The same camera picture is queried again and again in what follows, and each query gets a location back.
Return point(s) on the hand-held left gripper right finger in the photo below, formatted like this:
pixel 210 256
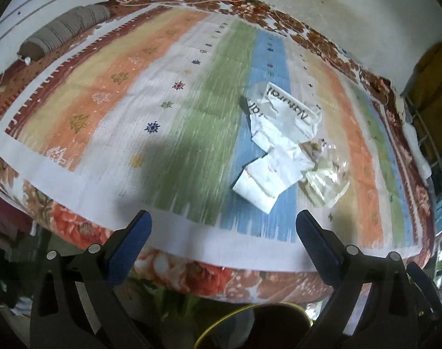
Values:
pixel 319 249

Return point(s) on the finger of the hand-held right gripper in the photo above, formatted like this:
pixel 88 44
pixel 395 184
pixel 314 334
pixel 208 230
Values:
pixel 422 283

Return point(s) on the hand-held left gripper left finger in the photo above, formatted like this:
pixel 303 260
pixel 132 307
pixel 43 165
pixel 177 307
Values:
pixel 130 249

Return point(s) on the yellowish clear plastic packet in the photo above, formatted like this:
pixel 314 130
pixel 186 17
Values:
pixel 324 180

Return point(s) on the white plastic bag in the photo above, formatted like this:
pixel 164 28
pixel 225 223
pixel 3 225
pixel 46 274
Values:
pixel 268 178

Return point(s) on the dark bin with gold rim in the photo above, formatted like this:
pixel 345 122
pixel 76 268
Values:
pixel 275 329

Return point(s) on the printed white plastic wrapper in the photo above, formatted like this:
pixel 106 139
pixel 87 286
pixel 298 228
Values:
pixel 284 109

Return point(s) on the floral brown blanket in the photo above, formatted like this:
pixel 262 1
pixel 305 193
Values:
pixel 177 272

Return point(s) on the green printed cloth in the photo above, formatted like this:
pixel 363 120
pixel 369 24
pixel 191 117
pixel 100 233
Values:
pixel 177 300

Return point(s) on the striped pastel mat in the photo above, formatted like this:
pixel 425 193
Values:
pixel 133 116

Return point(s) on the white cloth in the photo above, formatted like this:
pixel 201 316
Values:
pixel 413 145

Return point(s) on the metal rack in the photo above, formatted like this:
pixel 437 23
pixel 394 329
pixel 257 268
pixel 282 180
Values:
pixel 433 145

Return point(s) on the yellow cloth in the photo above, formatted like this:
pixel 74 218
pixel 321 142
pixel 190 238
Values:
pixel 431 76

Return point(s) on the grey ribbed bolster pillow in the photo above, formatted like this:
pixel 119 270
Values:
pixel 64 29

